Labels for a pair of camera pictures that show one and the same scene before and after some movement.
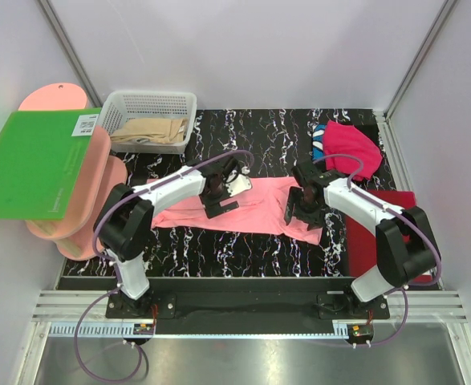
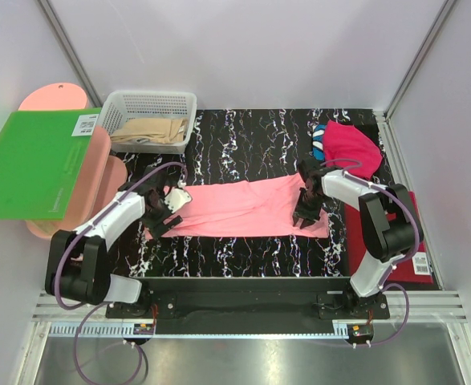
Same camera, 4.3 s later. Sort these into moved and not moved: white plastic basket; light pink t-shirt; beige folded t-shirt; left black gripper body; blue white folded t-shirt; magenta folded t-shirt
Moved: left black gripper body; light pink t-shirt
Not moved: blue white folded t-shirt; magenta folded t-shirt; white plastic basket; beige folded t-shirt
